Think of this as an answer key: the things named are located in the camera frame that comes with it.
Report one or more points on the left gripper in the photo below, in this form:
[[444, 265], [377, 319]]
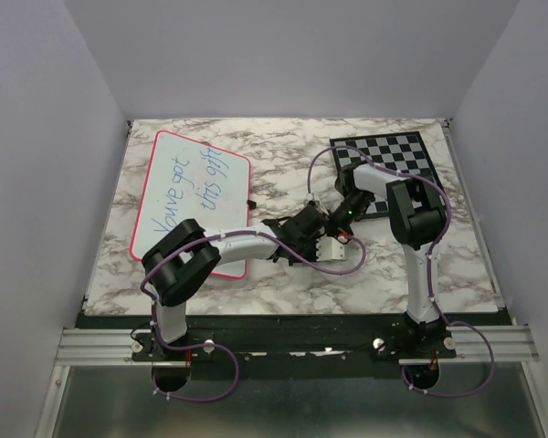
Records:
[[314, 254]]

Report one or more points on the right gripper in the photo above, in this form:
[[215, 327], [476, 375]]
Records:
[[333, 225]]

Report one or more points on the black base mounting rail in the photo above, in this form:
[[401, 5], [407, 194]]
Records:
[[291, 348]]

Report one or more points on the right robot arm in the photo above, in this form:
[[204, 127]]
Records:
[[418, 219]]

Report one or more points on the black grey chessboard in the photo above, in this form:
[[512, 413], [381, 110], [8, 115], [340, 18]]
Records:
[[403, 151]]

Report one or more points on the pink framed whiteboard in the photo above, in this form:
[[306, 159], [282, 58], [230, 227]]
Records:
[[189, 179]]

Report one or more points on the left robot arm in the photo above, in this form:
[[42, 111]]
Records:
[[178, 265]]

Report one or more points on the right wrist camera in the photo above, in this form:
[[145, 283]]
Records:
[[313, 200]]

